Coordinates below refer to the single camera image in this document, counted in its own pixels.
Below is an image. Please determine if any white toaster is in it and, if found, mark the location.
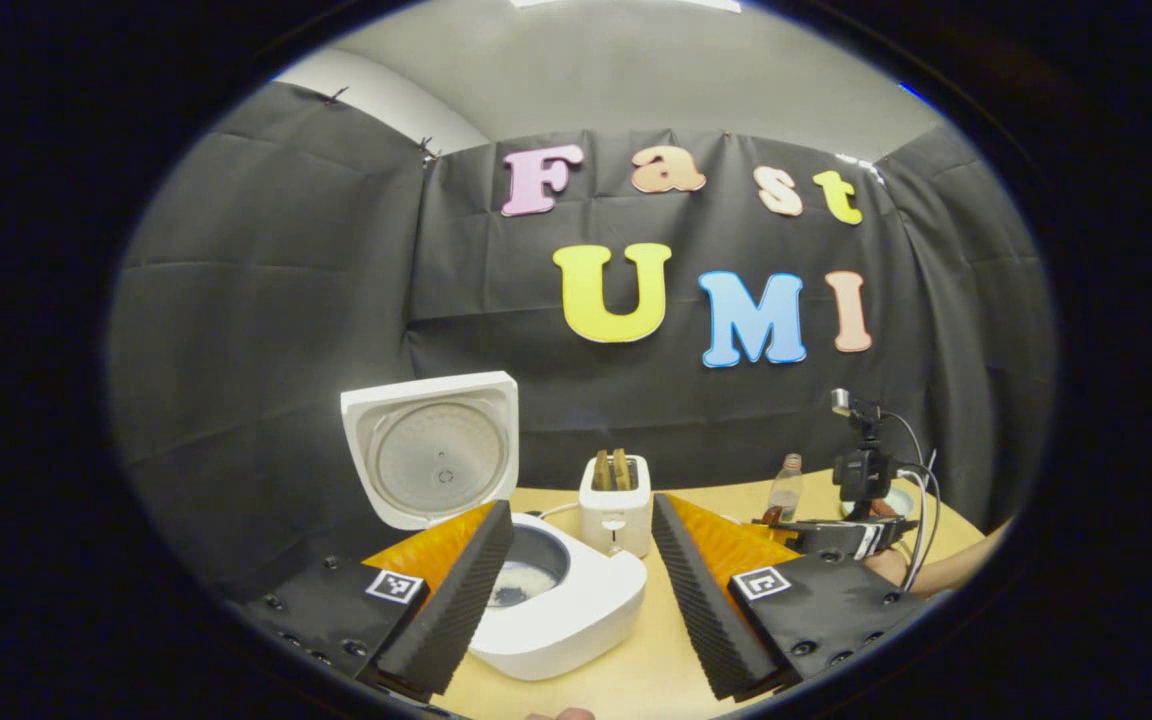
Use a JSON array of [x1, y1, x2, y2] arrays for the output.
[[577, 454, 654, 559]]

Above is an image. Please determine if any right hand-held gripper cable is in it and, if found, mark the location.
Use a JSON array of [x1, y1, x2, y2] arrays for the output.
[[881, 409, 944, 593]]

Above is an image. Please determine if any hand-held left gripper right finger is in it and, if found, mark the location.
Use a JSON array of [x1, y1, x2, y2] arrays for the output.
[[650, 492, 932, 701]]

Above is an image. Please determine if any black backdrop cloth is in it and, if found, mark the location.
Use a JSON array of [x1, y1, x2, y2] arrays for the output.
[[107, 82, 1058, 603]]

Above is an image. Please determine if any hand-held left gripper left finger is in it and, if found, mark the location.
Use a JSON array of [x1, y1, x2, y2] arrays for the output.
[[241, 499, 517, 701]]

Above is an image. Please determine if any small clear plastic bottle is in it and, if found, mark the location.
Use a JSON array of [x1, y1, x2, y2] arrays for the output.
[[765, 452, 806, 524]]

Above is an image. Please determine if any white rice cooker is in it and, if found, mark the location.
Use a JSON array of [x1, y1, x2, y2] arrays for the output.
[[339, 370, 650, 684]]

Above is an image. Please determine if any small pale green plate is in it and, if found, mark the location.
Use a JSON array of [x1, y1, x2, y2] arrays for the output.
[[839, 484, 924, 522]]

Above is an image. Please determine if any large ceiling light panel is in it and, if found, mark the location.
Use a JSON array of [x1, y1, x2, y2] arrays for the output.
[[510, 0, 743, 14]]

